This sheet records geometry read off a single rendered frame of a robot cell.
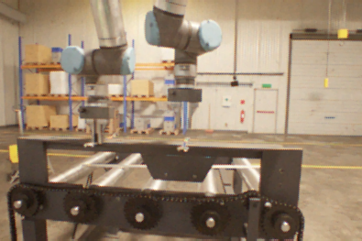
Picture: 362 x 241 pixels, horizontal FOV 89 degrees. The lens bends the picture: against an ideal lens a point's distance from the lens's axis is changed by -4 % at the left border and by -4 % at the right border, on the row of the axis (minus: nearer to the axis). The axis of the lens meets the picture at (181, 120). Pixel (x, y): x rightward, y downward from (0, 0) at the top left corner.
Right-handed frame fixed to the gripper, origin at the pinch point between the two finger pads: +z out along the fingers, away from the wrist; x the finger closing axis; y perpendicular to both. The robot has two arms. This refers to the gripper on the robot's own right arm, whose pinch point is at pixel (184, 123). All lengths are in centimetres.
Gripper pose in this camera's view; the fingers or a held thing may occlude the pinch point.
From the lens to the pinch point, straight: 75.9
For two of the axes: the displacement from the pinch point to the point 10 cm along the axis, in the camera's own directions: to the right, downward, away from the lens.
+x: 9.9, 0.3, -1.0
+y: -1.0, 0.8, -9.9
